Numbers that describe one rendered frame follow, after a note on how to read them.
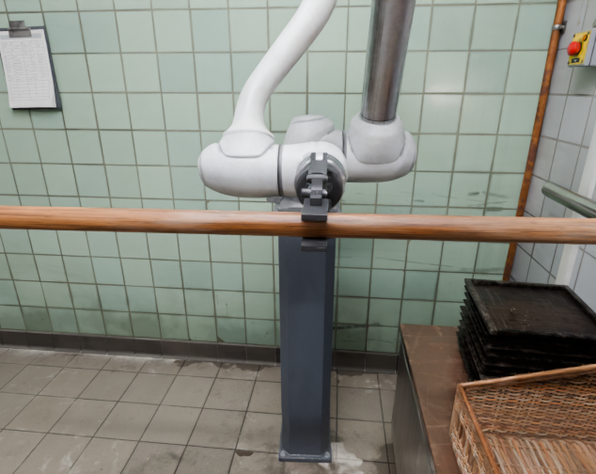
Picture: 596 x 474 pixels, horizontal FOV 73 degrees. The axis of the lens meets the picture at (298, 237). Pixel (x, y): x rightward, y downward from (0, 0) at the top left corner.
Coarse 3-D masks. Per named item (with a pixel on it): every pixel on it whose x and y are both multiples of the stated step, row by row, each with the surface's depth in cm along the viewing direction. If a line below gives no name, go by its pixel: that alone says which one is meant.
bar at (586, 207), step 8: (544, 184) 80; (552, 184) 78; (544, 192) 79; (552, 192) 76; (560, 192) 74; (568, 192) 72; (560, 200) 73; (568, 200) 71; (576, 200) 69; (584, 200) 67; (592, 200) 66; (568, 208) 72; (576, 208) 68; (584, 208) 66; (592, 208) 64; (584, 216) 67; (592, 216) 64
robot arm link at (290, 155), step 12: (300, 144) 77; (312, 144) 75; (324, 144) 76; (288, 156) 74; (300, 156) 73; (336, 156) 72; (288, 168) 74; (348, 168) 76; (288, 180) 74; (288, 192) 77
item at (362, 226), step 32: (0, 224) 50; (32, 224) 50; (64, 224) 49; (96, 224) 49; (128, 224) 49; (160, 224) 48; (192, 224) 48; (224, 224) 48; (256, 224) 47; (288, 224) 47; (320, 224) 47; (352, 224) 46; (384, 224) 46; (416, 224) 46; (448, 224) 46; (480, 224) 45; (512, 224) 45; (544, 224) 45; (576, 224) 45
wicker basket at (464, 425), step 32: (480, 384) 88; (512, 384) 87; (576, 384) 86; (480, 416) 91; (512, 416) 91; (544, 416) 90; (576, 416) 89; (480, 448) 75; (512, 448) 90; (544, 448) 90; (576, 448) 90
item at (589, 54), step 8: (576, 32) 123; (584, 32) 118; (592, 32) 115; (576, 40) 122; (592, 40) 116; (584, 48) 118; (592, 48) 116; (576, 56) 122; (584, 56) 118; (592, 56) 117; (568, 64) 126; (576, 64) 122; (584, 64) 118; (592, 64) 118
